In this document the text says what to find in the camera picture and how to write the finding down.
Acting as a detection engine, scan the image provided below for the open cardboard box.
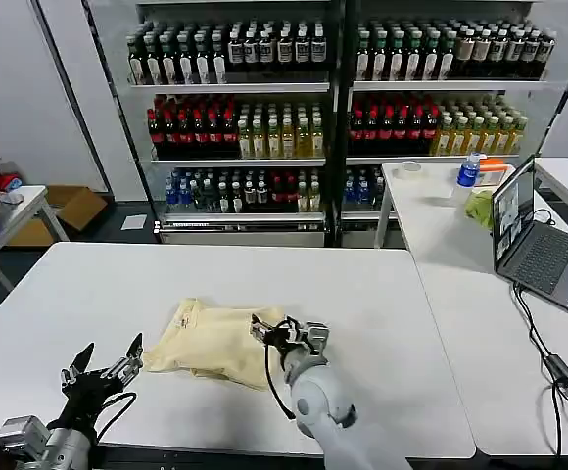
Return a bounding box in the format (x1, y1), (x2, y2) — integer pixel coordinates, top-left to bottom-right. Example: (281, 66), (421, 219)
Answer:
(5, 184), (110, 249)

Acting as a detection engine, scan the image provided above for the shelf unit with bottles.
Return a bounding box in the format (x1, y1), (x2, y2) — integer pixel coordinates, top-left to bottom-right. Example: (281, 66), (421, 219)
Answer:
(345, 0), (568, 250)
(87, 0), (348, 249)

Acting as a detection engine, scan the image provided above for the green cloth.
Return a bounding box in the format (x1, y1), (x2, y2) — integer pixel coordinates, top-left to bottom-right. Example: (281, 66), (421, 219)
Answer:
(463, 189), (497, 232)

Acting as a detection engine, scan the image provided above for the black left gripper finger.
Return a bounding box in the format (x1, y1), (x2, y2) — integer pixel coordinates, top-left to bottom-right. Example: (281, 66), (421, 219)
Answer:
(99, 332), (145, 392)
(59, 342), (96, 391)

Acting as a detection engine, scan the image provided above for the orange and white box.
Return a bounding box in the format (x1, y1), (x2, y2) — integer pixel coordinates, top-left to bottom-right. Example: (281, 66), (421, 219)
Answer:
(477, 157), (517, 188)

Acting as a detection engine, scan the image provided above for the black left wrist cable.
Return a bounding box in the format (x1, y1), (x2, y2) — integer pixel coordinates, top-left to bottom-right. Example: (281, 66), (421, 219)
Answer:
(90, 390), (139, 447)

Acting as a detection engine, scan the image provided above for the cream shirt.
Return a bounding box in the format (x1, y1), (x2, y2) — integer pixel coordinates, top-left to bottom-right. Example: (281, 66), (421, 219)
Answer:
(142, 297), (288, 393)

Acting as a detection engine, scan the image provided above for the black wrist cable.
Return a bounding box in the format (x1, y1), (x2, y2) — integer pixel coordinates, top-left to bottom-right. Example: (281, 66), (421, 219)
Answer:
(262, 316), (297, 421)
(90, 390), (139, 447)

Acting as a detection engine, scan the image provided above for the clear tape roll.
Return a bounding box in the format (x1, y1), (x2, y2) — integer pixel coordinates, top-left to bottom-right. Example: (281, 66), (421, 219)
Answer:
(392, 161), (424, 182)

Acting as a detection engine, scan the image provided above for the white paper sheet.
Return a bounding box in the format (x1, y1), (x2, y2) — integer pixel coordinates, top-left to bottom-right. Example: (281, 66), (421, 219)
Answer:
(120, 213), (149, 233)

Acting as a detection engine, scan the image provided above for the small white side table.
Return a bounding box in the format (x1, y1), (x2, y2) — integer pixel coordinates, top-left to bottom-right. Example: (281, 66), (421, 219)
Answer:
(0, 184), (71, 301)

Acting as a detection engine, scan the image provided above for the black laptop cable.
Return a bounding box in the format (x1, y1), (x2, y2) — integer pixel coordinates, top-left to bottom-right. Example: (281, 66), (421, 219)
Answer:
(510, 282), (568, 457)

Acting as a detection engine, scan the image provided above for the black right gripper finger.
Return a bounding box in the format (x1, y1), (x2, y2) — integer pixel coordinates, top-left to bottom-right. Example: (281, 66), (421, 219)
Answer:
(250, 313), (281, 335)
(249, 326), (278, 347)

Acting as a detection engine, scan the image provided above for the blue label water bottle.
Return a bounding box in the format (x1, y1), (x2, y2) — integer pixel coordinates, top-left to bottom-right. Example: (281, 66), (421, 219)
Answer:
(455, 151), (484, 208)

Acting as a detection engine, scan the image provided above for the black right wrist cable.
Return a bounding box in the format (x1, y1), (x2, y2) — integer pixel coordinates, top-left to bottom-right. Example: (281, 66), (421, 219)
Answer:
(262, 316), (297, 421)

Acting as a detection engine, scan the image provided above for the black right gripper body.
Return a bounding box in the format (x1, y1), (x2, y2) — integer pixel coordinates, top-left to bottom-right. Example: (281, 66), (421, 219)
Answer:
(269, 317), (310, 354)

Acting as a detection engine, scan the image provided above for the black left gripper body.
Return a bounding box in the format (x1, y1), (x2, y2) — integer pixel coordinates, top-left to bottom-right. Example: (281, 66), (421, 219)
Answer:
(59, 370), (124, 433)

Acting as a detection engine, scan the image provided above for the grey open laptop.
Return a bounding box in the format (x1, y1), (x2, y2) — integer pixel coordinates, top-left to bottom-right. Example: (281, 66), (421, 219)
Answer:
(490, 157), (568, 321)

